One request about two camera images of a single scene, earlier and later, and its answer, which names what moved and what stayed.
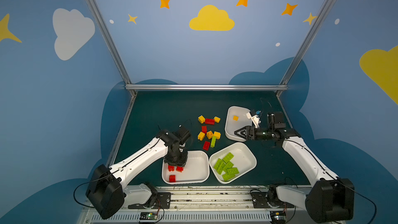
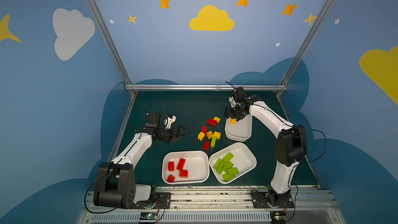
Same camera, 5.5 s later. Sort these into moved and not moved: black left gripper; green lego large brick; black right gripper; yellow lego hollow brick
Moved: black right gripper; black left gripper
Not moved: green lego large brick; yellow lego hollow brick
